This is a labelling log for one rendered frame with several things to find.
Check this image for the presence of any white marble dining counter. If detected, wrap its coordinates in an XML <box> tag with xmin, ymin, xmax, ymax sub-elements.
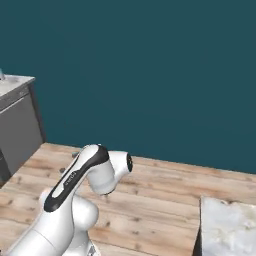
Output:
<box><xmin>192</xmin><ymin>195</ymin><xmax>256</xmax><ymax>256</ymax></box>

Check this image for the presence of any grey kitchen cabinet run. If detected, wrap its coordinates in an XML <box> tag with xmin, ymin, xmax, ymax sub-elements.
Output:
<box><xmin>0</xmin><ymin>68</ymin><xmax>47</xmax><ymax>188</ymax></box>

